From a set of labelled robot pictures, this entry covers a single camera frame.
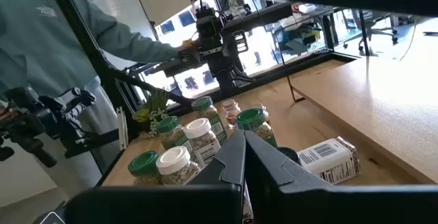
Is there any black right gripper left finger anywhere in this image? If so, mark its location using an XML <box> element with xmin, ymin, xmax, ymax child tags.
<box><xmin>64</xmin><ymin>130</ymin><xmax>246</xmax><ymax>224</ymax></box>

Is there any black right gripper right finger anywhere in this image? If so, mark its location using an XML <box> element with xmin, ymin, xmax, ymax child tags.
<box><xmin>244</xmin><ymin>130</ymin><xmax>438</xmax><ymax>224</ymax></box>

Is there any black-lid spice jar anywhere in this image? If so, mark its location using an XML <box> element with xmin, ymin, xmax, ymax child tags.
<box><xmin>276</xmin><ymin>146</ymin><xmax>302</xmax><ymax>166</ymax></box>

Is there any green-lid spice jar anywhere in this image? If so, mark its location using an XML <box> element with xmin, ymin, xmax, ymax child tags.
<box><xmin>156</xmin><ymin>116</ymin><xmax>192</xmax><ymax>158</ymax></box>
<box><xmin>127</xmin><ymin>151</ymin><xmax>162</xmax><ymax>187</ymax></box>
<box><xmin>235</xmin><ymin>108</ymin><xmax>279</xmax><ymax>149</ymax></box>
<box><xmin>190</xmin><ymin>96</ymin><xmax>229</xmax><ymax>146</ymax></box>

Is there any wooden shelf with black legs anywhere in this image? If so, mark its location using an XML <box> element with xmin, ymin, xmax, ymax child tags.
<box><xmin>251</xmin><ymin>0</ymin><xmax>438</xmax><ymax>186</ymax></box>

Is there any cluttered black workbench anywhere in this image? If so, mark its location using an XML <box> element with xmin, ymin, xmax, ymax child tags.
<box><xmin>218</xmin><ymin>0</ymin><xmax>346</xmax><ymax>64</ymax></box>

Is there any small succulent plant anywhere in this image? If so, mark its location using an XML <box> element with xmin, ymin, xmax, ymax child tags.
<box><xmin>132</xmin><ymin>89</ymin><xmax>171</xmax><ymax>140</ymax></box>

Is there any whiteboard on black stand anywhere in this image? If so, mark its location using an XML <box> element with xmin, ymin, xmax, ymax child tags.
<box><xmin>89</xmin><ymin>0</ymin><xmax>160</xmax><ymax>73</ymax></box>

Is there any office chair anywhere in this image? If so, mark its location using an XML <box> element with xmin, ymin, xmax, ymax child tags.
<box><xmin>355</xmin><ymin>10</ymin><xmax>400</xmax><ymax>53</ymax></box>

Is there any person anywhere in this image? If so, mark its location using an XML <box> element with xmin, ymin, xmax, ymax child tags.
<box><xmin>0</xmin><ymin>0</ymin><xmax>182</xmax><ymax>199</ymax></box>

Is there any person's hand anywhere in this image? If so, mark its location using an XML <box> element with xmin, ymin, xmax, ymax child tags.
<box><xmin>0</xmin><ymin>105</ymin><xmax>20</xmax><ymax>124</ymax></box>

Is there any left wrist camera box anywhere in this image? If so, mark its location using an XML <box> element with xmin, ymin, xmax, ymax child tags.
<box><xmin>195</xmin><ymin>7</ymin><xmax>225</xmax><ymax>40</ymax></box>

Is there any silver frame bracket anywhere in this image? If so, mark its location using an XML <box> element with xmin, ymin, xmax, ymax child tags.
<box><xmin>116</xmin><ymin>105</ymin><xmax>129</xmax><ymax>150</ymax></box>

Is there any black metal table frame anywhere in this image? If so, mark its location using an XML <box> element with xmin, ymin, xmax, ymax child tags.
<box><xmin>46</xmin><ymin>0</ymin><xmax>360</xmax><ymax>189</ymax></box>

